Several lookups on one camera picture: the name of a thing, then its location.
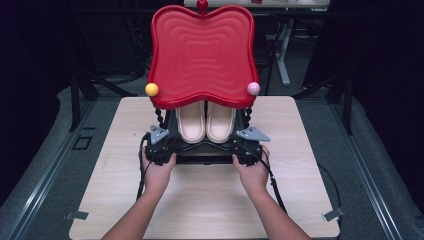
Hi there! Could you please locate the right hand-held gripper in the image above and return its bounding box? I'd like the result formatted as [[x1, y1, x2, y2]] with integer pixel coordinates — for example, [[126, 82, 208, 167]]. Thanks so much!
[[231, 125, 272, 167]]

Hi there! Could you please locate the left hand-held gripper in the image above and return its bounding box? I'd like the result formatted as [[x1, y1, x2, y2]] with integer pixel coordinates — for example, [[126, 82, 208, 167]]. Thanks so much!
[[144, 124, 178, 167]]

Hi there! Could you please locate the cream clog shoe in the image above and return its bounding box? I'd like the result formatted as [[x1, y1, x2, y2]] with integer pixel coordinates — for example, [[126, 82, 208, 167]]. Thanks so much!
[[205, 101, 237, 145], [175, 100, 207, 145]]

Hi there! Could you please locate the red and black shoe rack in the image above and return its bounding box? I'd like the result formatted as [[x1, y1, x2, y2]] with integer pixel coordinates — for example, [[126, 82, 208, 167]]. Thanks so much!
[[144, 0, 262, 166]]

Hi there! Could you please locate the person's right hand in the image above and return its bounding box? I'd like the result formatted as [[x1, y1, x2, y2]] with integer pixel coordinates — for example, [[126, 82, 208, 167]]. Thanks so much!
[[231, 145, 271, 198]]

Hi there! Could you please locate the person's left hand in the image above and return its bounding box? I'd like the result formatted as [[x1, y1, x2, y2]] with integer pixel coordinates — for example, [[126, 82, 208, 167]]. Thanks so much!
[[141, 147, 178, 198]]

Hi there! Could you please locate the black metal stand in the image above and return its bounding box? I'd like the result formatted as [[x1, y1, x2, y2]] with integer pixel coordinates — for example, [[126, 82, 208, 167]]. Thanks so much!
[[68, 19, 138, 133], [293, 66, 355, 136]]

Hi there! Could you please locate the grey table clip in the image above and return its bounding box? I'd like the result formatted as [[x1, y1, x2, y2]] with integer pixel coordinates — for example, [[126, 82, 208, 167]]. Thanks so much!
[[321, 206, 346, 223], [64, 210, 90, 221]]

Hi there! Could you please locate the white desk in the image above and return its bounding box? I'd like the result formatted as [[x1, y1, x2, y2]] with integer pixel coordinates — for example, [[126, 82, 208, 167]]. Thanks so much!
[[183, 0, 331, 88]]

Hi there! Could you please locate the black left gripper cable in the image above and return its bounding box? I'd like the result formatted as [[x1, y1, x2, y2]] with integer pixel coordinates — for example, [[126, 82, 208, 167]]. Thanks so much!
[[135, 131, 152, 202]]

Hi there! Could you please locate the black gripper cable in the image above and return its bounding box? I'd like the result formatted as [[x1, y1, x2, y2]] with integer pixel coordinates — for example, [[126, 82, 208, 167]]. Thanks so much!
[[233, 141, 344, 240], [135, 131, 152, 202]]

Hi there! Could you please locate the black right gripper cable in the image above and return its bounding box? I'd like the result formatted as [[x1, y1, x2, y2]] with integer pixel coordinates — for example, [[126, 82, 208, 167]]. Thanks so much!
[[233, 141, 344, 240]]

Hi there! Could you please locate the metal floor rail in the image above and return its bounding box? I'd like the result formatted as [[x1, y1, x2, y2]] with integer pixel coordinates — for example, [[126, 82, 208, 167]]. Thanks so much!
[[0, 99, 98, 240], [331, 99, 405, 240]]

